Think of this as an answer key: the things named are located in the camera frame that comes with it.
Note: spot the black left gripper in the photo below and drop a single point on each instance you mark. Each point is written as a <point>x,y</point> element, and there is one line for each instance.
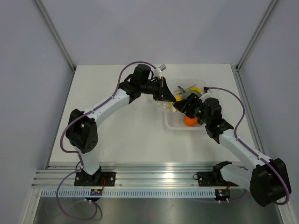
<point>163,93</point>

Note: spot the white perforated plastic basket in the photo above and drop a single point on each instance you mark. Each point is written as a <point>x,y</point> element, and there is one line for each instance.
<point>174,121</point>

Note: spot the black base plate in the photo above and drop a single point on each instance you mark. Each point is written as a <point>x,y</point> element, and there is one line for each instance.
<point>105,178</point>
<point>206,179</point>

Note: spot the right aluminium frame post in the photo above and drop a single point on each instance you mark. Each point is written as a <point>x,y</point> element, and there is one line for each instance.
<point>257,32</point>

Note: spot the green netted melon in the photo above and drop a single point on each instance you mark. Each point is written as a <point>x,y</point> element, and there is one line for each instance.
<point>188,93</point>

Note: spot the aluminium front rail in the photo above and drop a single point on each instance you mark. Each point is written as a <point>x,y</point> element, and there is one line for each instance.
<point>130,175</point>

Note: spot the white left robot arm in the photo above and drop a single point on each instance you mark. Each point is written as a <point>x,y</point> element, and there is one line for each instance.
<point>82,129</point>

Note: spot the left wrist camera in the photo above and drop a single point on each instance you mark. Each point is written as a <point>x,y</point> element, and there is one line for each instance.
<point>161,68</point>

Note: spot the clear zip top bag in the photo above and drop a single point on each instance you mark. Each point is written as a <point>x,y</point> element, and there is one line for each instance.
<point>162,105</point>

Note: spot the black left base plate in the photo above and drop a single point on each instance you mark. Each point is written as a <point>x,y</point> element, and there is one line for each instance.
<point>105,178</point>

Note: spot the orange fruit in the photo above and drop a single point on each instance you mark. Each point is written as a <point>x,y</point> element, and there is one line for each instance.
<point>190,121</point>

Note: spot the yellow lemon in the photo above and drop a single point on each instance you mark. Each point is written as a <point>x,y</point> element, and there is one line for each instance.
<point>178,98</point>
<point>195,88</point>

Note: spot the white slotted cable duct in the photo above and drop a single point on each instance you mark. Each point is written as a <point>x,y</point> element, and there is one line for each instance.
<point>137,193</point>

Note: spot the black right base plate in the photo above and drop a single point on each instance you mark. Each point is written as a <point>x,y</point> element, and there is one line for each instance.
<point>206,179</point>

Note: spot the left aluminium frame post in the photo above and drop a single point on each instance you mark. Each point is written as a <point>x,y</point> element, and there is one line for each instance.
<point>54,33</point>

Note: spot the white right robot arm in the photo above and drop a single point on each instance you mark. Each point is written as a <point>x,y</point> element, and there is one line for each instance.
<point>266,179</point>

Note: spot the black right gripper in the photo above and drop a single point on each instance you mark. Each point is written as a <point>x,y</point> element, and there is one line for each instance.
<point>183,105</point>

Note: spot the aluminium frame post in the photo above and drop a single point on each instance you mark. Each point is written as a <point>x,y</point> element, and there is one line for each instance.
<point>54,33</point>
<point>257,32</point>

